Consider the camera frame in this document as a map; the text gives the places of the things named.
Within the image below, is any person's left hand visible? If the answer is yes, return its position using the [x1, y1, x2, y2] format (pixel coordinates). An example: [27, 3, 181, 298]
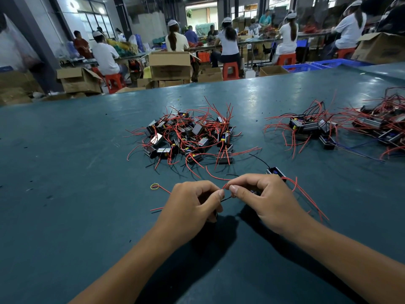
[155, 180, 225, 251]

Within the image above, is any person's right hand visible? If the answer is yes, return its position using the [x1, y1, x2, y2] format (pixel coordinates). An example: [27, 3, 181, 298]
[224, 173, 314, 241]

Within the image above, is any central pile of wired modules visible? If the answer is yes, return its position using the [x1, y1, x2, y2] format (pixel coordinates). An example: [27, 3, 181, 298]
[127, 98, 262, 181]

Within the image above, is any person's right forearm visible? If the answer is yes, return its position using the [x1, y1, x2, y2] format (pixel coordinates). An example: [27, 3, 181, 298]
[294, 218, 405, 304]

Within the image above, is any person's left forearm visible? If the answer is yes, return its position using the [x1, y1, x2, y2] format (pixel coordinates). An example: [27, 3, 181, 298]
[70, 231, 184, 304]

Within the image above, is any yellow rubber band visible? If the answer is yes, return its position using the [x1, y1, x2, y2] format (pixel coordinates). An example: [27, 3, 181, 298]
[150, 183, 172, 195]

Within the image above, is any shallow cardboard box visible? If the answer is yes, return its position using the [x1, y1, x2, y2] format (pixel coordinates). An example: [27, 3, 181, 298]
[259, 65, 290, 76]

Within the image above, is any blue plastic crate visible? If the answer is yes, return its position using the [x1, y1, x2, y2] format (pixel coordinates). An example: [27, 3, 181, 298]
[283, 64, 325, 73]
[312, 59, 371, 69]

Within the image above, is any low cardboard box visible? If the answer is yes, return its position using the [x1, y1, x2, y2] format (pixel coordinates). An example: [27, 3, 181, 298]
[197, 66, 224, 83]

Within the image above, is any large closed cardboard box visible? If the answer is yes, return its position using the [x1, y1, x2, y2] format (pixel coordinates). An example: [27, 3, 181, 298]
[148, 52, 192, 80]

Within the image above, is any open cardboard box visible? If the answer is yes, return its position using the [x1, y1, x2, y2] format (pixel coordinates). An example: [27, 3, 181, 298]
[56, 67, 103, 94]

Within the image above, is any tilted cardboard box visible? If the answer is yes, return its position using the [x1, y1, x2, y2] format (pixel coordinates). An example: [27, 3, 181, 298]
[352, 33, 405, 65]

